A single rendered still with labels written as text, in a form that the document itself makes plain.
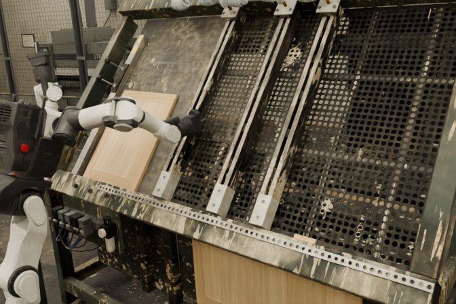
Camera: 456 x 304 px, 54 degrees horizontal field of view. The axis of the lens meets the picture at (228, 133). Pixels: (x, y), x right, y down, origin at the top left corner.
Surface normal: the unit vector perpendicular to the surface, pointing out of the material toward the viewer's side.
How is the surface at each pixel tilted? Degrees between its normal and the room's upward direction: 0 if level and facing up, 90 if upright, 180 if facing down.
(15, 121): 90
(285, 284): 90
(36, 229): 90
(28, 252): 90
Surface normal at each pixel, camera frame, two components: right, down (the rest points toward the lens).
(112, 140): -0.51, -0.44
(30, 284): 0.79, 0.11
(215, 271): -0.61, 0.23
